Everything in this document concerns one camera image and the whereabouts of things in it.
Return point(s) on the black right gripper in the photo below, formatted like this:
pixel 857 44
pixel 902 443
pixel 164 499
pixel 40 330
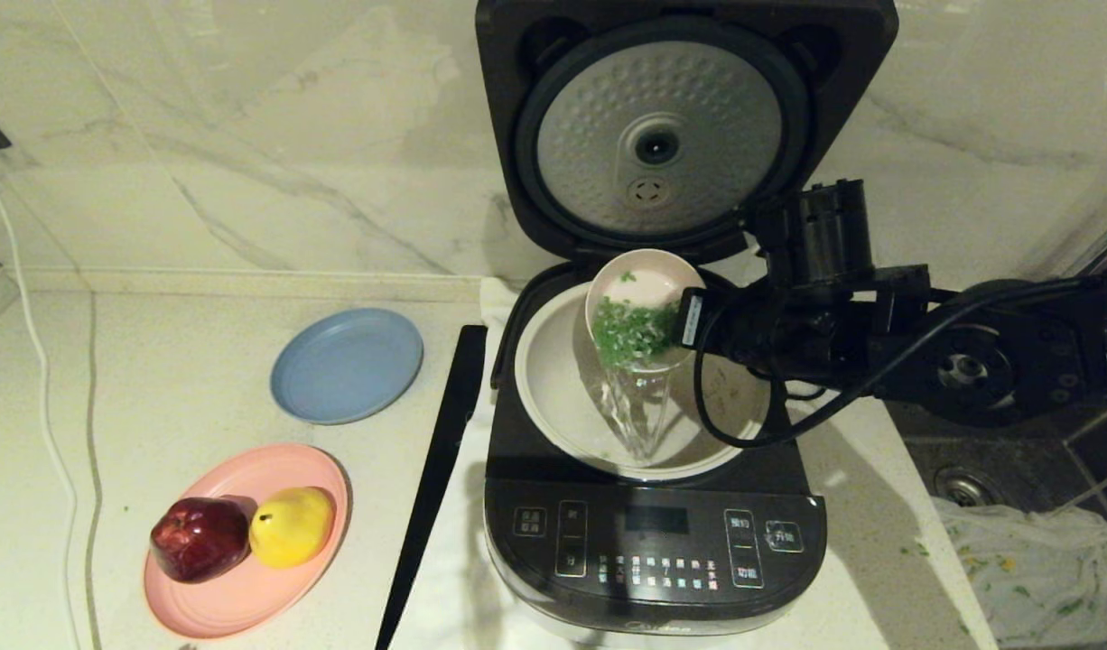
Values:
pixel 720 325

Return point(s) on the pink bowl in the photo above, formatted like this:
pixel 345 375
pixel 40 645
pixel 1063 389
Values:
pixel 653 275

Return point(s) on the chopped green vegetables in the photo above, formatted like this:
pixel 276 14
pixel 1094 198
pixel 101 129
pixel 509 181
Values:
pixel 635 329

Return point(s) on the black rice cooker lid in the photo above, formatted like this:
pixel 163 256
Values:
pixel 608 90

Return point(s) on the white inner pot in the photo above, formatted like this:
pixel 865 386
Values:
pixel 553 388

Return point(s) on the black rice cooker base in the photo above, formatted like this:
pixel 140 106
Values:
pixel 653 569

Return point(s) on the round sink drain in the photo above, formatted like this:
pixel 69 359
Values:
pixel 964 487

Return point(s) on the long black flat strip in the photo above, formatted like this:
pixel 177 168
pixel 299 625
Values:
pixel 441 469

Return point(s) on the blue plate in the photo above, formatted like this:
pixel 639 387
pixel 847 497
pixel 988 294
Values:
pixel 346 366

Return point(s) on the white stained cloth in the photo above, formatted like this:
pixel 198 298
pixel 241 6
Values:
pixel 1032 569

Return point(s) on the yellow pear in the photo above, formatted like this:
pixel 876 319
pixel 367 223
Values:
pixel 292 525

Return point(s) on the pink plate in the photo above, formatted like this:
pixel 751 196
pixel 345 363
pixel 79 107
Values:
pixel 246 600

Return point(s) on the red apple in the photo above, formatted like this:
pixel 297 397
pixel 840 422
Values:
pixel 197 537

